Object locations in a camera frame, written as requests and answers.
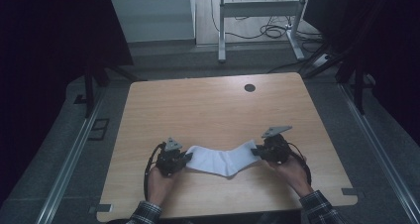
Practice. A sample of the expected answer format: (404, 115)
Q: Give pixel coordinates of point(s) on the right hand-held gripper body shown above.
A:
(276, 149)

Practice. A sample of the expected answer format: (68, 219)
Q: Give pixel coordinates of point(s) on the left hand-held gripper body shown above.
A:
(169, 161)

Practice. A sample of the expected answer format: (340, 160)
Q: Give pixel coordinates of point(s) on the white sock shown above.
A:
(221, 161)

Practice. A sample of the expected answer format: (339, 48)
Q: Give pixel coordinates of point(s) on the person's left hand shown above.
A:
(161, 186)

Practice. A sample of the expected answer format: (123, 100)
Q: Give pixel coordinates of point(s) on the person's right hand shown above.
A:
(292, 176)

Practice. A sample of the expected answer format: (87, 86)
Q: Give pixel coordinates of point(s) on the black round table grommet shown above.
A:
(250, 88)

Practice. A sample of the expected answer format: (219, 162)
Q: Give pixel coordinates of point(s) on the grey tape strip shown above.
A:
(352, 192)

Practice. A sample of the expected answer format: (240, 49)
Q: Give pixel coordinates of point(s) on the white power strip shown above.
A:
(322, 60)

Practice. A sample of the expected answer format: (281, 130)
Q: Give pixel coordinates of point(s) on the black metal stand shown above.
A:
(89, 91)
(358, 85)

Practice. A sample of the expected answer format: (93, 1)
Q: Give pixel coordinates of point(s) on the white cabinet panel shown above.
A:
(152, 17)

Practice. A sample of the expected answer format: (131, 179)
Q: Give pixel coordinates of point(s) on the black floor frame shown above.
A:
(99, 129)

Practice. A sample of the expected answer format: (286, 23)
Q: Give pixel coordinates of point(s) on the aluminium floor rail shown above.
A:
(67, 168)
(379, 148)

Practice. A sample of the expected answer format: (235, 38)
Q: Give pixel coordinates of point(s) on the white metal desk frame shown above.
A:
(261, 8)

